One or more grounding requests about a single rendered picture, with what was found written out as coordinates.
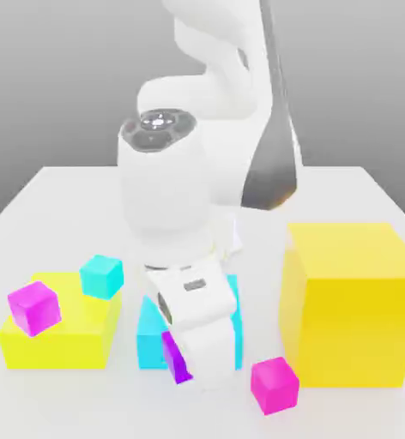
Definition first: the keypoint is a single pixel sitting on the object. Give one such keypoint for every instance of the small pink cube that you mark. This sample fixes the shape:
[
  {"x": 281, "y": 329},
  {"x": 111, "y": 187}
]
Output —
[{"x": 274, "y": 386}]

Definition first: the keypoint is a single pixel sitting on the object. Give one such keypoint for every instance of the large lemon yellow box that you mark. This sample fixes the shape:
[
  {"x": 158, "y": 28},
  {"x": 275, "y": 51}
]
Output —
[{"x": 68, "y": 343}]

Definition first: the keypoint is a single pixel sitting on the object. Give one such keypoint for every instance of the small purple cube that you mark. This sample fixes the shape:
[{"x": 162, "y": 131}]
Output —
[{"x": 175, "y": 360}]

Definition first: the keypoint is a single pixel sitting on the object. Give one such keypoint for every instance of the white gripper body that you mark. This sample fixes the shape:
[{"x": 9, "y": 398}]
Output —
[{"x": 207, "y": 349}]

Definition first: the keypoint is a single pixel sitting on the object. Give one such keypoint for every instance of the large golden yellow box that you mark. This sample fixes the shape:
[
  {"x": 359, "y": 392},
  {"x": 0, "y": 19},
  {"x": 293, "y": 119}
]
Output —
[{"x": 353, "y": 308}]

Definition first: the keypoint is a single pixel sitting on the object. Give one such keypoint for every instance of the small magenta cube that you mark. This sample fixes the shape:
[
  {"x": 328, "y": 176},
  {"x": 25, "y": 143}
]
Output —
[{"x": 34, "y": 308}]

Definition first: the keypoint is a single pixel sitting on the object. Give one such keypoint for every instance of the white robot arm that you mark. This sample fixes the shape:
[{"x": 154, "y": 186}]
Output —
[{"x": 161, "y": 192}]

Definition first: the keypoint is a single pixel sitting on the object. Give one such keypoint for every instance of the large cyan box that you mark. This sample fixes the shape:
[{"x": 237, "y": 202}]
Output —
[{"x": 149, "y": 343}]

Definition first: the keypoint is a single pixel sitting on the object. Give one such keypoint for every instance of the small cyan cube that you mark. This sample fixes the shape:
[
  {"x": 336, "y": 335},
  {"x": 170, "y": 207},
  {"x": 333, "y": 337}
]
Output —
[{"x": 101, "y": 276}]

